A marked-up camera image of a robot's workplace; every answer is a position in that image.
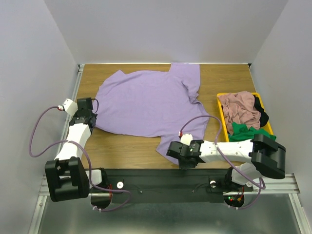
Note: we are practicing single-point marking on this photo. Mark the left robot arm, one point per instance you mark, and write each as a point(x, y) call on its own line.
point(66, 176)

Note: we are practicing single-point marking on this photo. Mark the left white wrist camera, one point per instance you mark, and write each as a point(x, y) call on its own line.
point(68, 106)

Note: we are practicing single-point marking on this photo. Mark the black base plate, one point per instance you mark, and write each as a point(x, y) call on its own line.
point(165, 185)

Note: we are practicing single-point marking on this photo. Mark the yellow plastic tray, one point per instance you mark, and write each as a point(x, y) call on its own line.
point(267, 127)

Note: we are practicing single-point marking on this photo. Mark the lavender t-shirt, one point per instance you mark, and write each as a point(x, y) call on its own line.
point(153, 104)

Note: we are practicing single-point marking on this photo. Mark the green t-shirt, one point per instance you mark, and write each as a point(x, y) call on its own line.
point(241, 133)

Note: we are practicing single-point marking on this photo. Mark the black t-shirt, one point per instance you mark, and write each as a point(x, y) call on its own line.
point(264, 118)

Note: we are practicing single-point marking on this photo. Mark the pink t-shirt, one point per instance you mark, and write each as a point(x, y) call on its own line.
point(239, 108)

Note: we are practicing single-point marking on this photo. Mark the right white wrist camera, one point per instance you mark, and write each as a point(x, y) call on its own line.
point(185, 138)

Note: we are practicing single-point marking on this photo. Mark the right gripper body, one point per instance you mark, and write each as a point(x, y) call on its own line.
point(174, 150)

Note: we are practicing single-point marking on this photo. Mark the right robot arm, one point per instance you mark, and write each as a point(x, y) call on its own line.
point(249, 159)

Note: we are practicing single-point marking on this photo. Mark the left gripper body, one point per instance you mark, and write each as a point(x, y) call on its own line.
point(94, 115)

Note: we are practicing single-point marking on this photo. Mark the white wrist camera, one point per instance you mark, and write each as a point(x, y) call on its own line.
point(68, 106)
point(185, 138)

